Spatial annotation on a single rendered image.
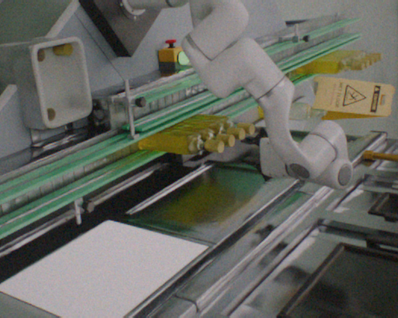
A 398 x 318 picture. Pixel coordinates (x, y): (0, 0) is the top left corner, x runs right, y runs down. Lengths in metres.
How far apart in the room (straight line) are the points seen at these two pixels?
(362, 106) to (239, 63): 3.70
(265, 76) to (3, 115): 0.69
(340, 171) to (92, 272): 0.58
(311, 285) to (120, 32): 0.92
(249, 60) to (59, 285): 0.61
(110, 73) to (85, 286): 0.78
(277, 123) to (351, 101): 3.69
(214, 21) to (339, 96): 3.67
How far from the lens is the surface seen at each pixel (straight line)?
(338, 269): 1.28
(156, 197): 1.55
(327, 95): 4.91
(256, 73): 1.20
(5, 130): 1.51
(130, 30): 1.73
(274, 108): 1.21
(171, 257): 1.24
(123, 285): 1.17
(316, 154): 1.22
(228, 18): 1.26
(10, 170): 1.38
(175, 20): 2.02
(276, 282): 1.22
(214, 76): 1.20
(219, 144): 1.52
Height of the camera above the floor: 1.96
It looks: 38 degrees down
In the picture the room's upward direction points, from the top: 96 degrees clockwise
